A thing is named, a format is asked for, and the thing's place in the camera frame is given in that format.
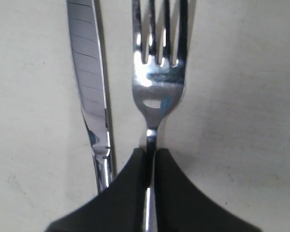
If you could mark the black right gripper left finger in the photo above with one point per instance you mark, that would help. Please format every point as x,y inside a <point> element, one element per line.
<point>119,208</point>

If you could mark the silver metal fork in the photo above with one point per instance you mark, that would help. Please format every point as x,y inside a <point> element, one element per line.
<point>157,87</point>

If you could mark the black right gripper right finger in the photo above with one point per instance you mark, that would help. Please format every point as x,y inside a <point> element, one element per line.
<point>182,207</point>

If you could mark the silver table knife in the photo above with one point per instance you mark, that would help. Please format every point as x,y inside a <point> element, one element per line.
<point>88,68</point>

